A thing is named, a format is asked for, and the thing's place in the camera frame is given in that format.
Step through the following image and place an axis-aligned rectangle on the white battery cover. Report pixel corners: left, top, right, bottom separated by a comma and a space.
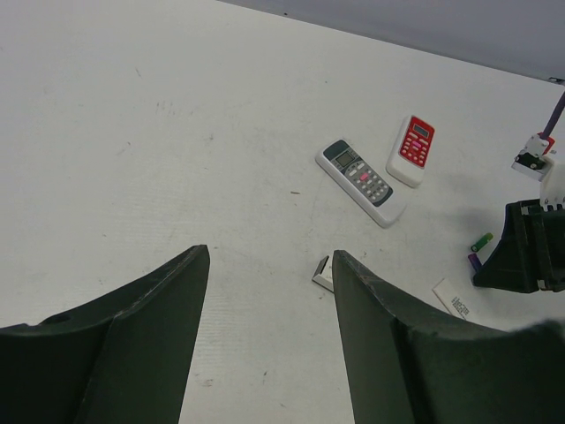
432, 278, 471, 321

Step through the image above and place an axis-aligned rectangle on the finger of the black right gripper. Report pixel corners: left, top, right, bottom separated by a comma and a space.
472, 201, 564, 292

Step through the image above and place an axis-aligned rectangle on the purple battery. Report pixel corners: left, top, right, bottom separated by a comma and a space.
467, 253, 482, 272

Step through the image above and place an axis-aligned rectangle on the green battery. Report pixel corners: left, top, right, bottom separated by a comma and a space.
471, 232, 493, 253

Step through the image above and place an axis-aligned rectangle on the red white remote control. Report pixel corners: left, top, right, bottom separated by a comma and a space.
385, 115, 435, 188

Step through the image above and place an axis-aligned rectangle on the grey white remote control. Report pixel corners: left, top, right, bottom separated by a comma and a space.
315, 139, 406, 228

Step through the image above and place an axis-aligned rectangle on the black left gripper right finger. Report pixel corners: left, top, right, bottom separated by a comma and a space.
332, 250, 564, 423

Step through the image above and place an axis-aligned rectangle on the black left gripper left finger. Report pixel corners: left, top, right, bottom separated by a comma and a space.
1, 245, 209, 423

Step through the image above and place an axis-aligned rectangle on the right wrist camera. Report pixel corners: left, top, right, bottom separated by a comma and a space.
511, 133, 564, 212

